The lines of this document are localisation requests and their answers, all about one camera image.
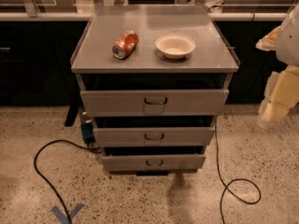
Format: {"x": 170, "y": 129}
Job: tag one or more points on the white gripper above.
{"x": 290, "y": 44}

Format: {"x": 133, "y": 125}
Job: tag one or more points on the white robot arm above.
{"x": 284, "y": 40}

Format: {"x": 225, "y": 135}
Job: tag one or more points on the grey top drawer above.
{"x": 153, "y": 102}

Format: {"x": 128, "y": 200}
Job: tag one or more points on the grey drawer cabinet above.
{"x": 209, "y": 67}

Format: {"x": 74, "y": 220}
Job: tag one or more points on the grey bottom drawer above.
{"x": 153, "y": 162}

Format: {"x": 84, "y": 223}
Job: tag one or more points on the white paper bowl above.
{"x": 175, "y": 46}

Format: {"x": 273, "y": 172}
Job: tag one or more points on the crushed orange soda can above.
{"x": 125, "y": 44}

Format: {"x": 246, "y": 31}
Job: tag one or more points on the blue power box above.
{"x": 87, "y": 133}

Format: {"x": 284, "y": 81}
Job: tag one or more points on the white counter rail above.
{"x": 87, "y": 17}

